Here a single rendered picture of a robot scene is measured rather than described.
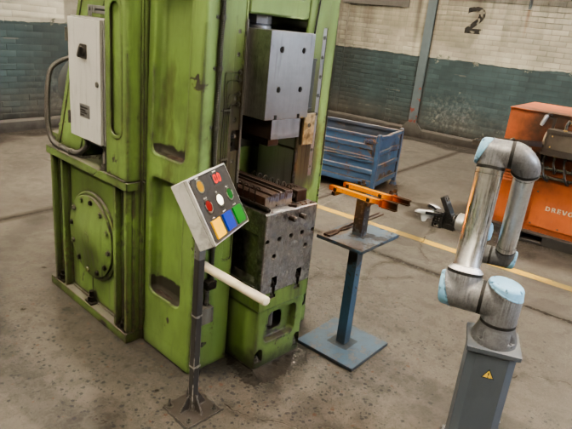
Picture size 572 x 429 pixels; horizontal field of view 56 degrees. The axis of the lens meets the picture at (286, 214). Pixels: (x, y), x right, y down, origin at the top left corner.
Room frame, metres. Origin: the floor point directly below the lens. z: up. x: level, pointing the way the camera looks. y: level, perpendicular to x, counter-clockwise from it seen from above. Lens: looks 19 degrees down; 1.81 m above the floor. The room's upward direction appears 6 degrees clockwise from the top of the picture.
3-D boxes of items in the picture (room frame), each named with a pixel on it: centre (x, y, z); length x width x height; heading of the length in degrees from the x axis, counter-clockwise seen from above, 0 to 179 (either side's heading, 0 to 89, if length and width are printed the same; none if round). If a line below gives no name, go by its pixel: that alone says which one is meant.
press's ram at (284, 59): (2.79, 0.17, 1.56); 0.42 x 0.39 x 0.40; 48
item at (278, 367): (2.59, 0.01, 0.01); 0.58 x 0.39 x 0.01; 138
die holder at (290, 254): (2.81, 0.17, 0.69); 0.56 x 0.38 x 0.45; 48
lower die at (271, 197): (2.76, 0.20, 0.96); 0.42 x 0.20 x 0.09; 48
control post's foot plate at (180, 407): (2.15, 0.36, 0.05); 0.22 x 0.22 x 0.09; 48
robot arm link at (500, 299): (2.08, -0.94, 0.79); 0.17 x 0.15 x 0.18; 67
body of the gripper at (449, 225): (2.58, -0.80, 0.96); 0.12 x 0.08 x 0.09; 53
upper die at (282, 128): (2.76, 0.20, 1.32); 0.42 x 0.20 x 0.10; 48
